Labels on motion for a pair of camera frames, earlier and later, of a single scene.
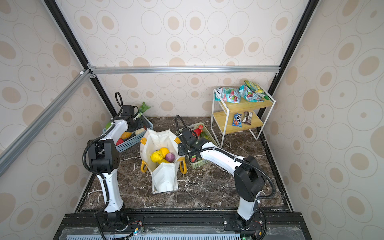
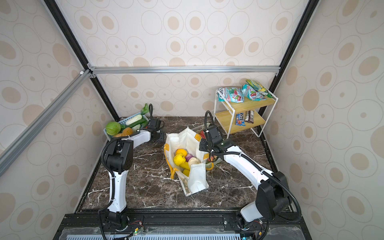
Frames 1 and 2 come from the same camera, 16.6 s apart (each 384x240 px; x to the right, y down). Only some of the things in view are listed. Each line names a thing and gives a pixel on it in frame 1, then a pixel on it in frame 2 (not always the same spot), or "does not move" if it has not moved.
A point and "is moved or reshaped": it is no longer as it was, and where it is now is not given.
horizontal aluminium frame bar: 183,70 does not move
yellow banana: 156,156 → 179,159
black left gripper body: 137,124 → 160,137
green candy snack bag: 230,95 does not move
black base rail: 86,224 does not move
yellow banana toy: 163,160 → 186,168
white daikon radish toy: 143,108 does not move
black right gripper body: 182,150 → 204,146
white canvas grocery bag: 164,176 → 196,180
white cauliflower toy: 139,131 is moved or reshaped
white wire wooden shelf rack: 228,117 does not move
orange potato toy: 126,135 does not move
